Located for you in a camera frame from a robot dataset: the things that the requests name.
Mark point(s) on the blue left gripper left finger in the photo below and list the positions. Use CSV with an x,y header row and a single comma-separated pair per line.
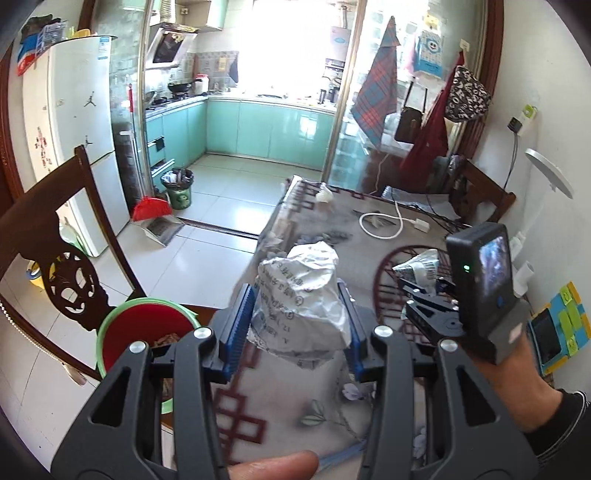
x,y
229,326

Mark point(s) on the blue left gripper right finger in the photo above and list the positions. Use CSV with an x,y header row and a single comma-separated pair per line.
x,y
364,362

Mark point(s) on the blue white plastic wrapper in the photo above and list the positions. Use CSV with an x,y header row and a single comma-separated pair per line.
x,y
422,270

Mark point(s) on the white paper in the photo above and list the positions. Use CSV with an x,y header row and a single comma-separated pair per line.
x,y
298,315

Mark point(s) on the forearm in black sleeve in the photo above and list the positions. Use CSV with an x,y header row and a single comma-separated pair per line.
x,y
562,445

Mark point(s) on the trash inside red bin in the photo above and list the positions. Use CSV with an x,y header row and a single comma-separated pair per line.
x,y
166,340

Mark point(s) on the green kitchen trash bin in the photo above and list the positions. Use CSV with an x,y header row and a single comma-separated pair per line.
x,y
178,182

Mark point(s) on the teal kitchen cabinets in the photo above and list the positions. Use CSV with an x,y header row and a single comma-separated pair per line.
x,y
185,131

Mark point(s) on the right hand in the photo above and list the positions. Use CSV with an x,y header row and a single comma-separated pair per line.
x,y
528,398

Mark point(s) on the left hand thumb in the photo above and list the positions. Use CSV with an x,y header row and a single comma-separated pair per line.
x,y
298,466

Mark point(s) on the red bin green rim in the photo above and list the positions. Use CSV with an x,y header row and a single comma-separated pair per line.
x,y
142,319

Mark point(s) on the white power strip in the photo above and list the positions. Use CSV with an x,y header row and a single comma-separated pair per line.
x,y
522,270

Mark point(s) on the grey dustpan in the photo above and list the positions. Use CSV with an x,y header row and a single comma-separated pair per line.
x,y
161,230

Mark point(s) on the dark wooden side chair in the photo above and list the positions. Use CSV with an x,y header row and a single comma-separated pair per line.
x,y
472,187

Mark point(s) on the red broom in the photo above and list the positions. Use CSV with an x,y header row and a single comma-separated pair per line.
x,y
148,207

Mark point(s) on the white tissue on table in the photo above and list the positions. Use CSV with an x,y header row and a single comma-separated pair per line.
x,y
324,195

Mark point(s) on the red hanging garment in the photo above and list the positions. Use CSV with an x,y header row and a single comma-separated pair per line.
x,y
432,141

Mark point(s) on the white desk lamp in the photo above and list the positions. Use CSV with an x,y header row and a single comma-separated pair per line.
x,y
552,173

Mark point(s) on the brown hanging handbag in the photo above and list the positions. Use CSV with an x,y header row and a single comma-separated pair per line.
x,y
411,118

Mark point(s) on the black white patterned bag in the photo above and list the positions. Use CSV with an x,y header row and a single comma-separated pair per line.
x,y
468,99

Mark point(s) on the plaid hanging cloth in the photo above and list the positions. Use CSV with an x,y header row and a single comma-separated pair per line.
x,y
378,97

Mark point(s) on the white rice cooker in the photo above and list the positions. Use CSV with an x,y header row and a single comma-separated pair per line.
x,y
200,84

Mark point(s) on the black wok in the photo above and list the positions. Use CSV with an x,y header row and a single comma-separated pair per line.
x,y
180,88

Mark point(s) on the white refrigerator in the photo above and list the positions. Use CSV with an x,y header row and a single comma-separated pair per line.
x,y
66,104

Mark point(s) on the range hood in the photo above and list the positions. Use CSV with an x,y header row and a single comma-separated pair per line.
x,y
168,43

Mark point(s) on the water heater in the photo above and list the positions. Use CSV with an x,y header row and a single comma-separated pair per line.
x,y
339,44

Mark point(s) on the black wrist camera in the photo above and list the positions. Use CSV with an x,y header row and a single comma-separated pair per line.
x,y
492,316

